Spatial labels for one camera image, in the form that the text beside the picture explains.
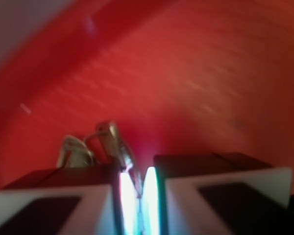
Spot red plastic tray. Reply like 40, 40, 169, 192
0, 0, 294, 192

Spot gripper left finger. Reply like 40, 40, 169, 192
0, 164, 139, 235

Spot silver key bunch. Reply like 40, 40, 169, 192
56, 120, 143, 199

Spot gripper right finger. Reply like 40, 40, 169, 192
144, 153, 294, 235

